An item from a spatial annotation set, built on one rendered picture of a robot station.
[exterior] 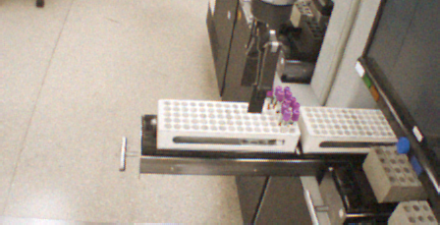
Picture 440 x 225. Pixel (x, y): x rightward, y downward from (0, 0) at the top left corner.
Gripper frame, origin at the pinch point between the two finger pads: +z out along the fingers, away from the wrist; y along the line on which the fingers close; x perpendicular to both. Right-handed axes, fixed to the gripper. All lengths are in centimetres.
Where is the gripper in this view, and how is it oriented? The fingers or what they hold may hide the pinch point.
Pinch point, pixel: (252, 87)
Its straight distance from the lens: 89.6
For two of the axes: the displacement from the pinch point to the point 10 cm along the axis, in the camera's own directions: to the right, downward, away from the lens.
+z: -1.2, 7.7, 6.2
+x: 9.9, 0.5, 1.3
